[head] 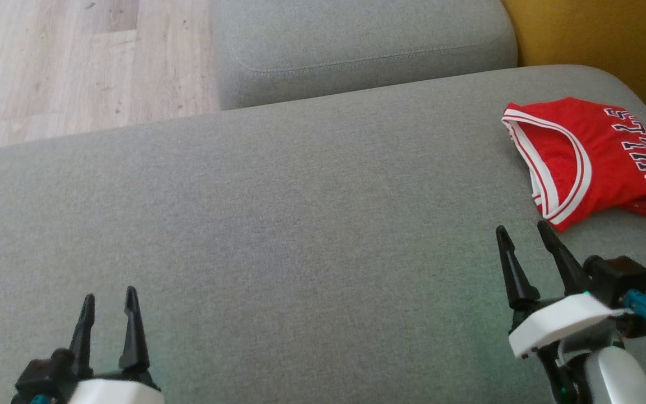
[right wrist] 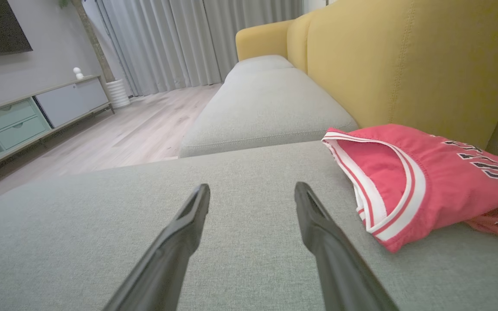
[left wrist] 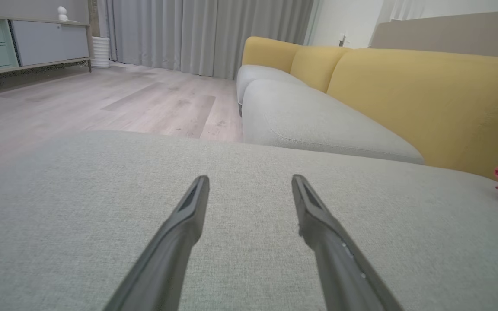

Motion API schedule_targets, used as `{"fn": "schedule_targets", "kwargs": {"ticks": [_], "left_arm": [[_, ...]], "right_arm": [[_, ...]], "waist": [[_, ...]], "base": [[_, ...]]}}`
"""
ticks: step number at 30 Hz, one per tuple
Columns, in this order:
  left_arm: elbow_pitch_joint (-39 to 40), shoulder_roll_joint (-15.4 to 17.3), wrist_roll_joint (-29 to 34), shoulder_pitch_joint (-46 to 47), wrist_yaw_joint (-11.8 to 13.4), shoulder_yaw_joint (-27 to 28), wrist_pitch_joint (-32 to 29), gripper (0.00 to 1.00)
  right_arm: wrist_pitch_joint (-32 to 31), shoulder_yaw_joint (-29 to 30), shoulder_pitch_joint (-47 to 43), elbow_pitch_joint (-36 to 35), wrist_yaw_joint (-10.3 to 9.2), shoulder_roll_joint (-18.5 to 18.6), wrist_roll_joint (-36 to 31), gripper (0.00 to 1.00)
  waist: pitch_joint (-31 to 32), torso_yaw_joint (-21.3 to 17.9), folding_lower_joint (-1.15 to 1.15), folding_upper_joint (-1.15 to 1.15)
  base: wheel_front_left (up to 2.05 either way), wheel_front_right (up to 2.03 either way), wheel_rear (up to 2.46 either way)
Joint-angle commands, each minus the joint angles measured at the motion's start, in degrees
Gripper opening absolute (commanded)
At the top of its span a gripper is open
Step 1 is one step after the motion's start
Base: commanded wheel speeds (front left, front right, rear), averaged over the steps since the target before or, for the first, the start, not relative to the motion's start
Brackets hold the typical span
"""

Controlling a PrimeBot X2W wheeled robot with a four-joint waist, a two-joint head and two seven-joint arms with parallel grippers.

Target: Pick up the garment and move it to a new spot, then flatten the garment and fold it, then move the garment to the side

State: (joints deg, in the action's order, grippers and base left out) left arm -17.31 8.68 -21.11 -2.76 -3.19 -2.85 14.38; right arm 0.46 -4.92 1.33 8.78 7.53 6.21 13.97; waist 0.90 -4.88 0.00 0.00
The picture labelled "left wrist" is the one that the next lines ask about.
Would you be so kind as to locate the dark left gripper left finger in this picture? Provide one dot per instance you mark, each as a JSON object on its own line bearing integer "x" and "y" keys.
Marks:
{"x": 162, "y": 268}

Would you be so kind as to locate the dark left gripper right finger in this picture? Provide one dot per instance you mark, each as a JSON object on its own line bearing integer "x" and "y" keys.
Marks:
{"x": 339, "y": 272}

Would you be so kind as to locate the large grey sofa ottoman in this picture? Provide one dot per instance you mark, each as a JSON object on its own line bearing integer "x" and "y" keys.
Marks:
{"x": 80, "y": 207}

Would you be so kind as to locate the yellow sofa back cushion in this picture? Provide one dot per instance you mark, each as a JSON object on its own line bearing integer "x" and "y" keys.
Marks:
{"x": 318, "y": 65}
{"x": 439, "y": 108}
{"x": 266, "y": 52}

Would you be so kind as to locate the white ribbed cylinder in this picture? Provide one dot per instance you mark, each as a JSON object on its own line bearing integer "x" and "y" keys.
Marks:
{"x": 100, "y": 52}

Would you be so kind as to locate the grey pleated curtain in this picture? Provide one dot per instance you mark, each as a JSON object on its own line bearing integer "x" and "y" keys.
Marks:
{"x": 188, "y": 34}

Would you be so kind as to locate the wooden sideboard with pastel fronts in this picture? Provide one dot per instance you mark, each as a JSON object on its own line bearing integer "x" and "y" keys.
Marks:
{"x": 46, "y": 43}

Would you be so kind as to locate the beige upholstered panel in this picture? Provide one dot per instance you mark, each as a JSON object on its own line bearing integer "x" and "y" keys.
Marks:
{"x": 448, "y": 34}

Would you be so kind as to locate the white sheer curtain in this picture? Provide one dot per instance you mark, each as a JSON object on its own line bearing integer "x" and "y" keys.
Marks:
{"x": 404, "y": 8}

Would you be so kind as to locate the small white figurine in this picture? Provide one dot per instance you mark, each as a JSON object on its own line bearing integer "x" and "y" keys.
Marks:
{"x": 62, "y": 14}

